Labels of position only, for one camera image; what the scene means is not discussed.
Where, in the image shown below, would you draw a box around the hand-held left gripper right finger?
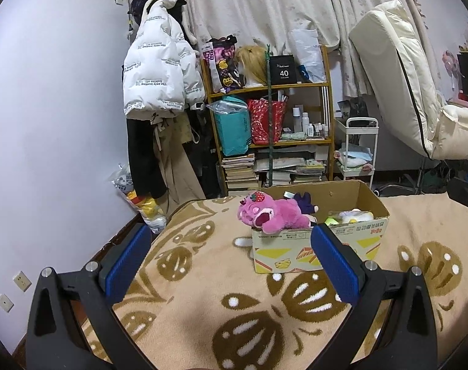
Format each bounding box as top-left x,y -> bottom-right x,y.
310,223 -> 439,370

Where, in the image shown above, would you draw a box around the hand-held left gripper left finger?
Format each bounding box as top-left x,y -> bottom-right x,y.
26,224 -> 154,370

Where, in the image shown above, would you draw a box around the printed cardboard box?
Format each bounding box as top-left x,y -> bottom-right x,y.
251,180 -> 391,274

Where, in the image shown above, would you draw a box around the pink bear plush toy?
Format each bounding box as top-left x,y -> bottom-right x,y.
237,191 -> 312,235

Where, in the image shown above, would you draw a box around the plastic bag of toys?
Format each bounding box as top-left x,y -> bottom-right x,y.
111,164 -> 169,234

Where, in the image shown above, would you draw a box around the purple white-haired plush doll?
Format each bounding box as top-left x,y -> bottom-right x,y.
294,192 -> 320,224

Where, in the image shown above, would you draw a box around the beige patterned blanket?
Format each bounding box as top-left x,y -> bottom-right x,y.
80,191 -> 468,370

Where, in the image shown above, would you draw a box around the black hanging garment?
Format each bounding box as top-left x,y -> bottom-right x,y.
126,117 -> 167,201

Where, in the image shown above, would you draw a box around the messy pile of books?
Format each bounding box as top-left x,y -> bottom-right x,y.
253,150 -> 329,187

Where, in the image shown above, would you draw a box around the beige trousers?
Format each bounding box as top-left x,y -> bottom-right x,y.
153,116 -> 206,214

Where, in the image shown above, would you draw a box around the folded light cloths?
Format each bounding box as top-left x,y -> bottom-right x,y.
336,144 -> 373,170

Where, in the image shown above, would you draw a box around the white trolley cart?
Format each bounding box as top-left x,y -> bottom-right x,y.
333,117 -> 379,191

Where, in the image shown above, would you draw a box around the neat stack of books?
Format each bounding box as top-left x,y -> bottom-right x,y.
220,153 -> 258,197

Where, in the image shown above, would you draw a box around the black lettered garment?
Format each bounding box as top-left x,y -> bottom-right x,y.
182,102 -> 223,199

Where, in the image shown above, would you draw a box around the group of cosmetic bottles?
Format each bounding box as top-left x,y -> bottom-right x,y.
292,105 -> 330,139

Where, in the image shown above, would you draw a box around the green pole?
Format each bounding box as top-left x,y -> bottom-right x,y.
265,43 -> 275,187

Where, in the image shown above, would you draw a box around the black pouch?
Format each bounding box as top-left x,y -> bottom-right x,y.
336,98 -> 377,128

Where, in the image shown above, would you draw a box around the red patterned bag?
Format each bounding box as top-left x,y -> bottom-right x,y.
247,98 -> 289,145

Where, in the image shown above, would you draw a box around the teal bag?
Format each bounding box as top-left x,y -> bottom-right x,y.
214,96 -> 252,157

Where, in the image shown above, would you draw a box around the cream duvet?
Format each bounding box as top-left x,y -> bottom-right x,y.
430,100 -> 468,160

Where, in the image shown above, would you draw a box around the wooden shelf rack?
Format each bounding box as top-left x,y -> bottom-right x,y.
201,44 -> 335,197

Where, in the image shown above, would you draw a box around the clear plastic bag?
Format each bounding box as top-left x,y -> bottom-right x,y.
206,98 -> 248,114

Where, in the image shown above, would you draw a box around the white puffer jacket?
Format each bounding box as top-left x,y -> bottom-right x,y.
122,0 -> 204,119

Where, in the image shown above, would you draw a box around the black cardboard box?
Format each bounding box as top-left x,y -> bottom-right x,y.
269,55 -> 298,84

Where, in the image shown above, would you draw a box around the cream folded mattress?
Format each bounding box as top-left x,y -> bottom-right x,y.
348,0 -> 450,160

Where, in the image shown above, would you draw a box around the black and pink patterned bag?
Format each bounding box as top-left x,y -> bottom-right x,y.
201,35 -> 242,94

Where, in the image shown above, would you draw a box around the white plastic bag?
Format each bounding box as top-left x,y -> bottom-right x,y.
289,29 -> 326,83

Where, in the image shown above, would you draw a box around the blonde wig on mannequin head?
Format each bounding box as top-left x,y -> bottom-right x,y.
234,45 -> 271,88

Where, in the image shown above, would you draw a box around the pink desk fan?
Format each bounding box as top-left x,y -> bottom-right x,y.
442,49 -> 460,91

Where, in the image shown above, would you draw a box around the beige flowered curtain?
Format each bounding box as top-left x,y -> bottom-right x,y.
168,0 -> 468,99

